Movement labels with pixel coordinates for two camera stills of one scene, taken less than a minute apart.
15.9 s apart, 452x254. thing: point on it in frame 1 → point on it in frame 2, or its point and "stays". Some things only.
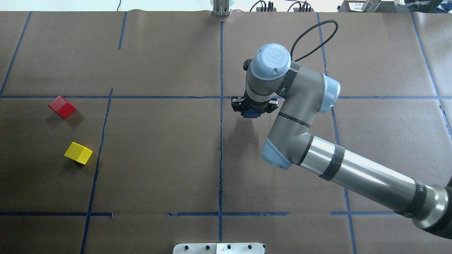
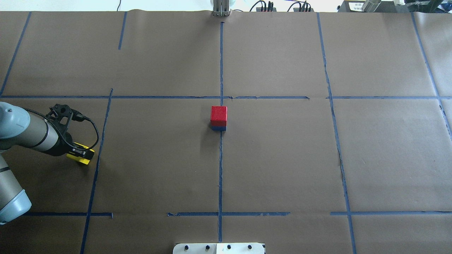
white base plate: x=219 y=248 stays
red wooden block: x=61 y=107 → x=218 y=115
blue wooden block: x=251 y=113 → x=219 y=128
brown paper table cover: x=172 y=162 stays
